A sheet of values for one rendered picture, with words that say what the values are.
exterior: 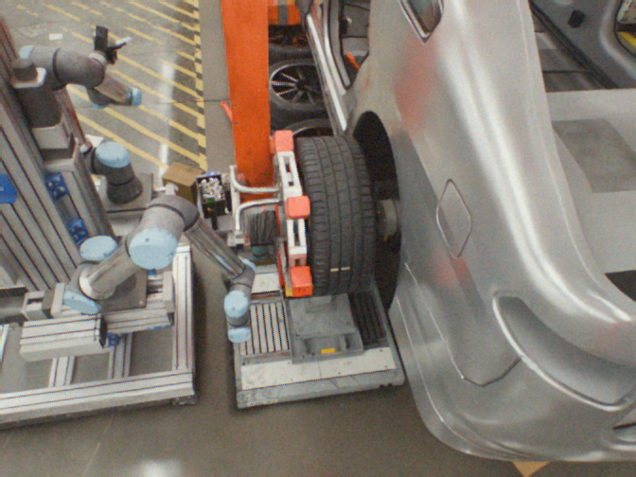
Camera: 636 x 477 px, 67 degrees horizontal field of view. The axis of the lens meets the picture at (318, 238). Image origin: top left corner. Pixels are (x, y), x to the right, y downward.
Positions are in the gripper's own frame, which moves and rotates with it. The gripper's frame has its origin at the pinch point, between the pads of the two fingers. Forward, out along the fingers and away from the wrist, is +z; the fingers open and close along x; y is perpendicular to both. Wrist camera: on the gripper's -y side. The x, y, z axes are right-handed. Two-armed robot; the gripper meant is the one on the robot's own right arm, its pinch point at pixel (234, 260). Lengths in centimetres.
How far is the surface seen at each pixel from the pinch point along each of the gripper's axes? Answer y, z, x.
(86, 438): -83, -30, 75
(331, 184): 32.5, 4.7, -37.2
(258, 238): 16.0, -3.3, -10.0
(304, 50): -33, 214, -62
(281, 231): 3.0, 10.1, -19.9
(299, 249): 14.2, -8.9, -24.1
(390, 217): 8, 8, -64
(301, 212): 30.1, -5.5, -24.8
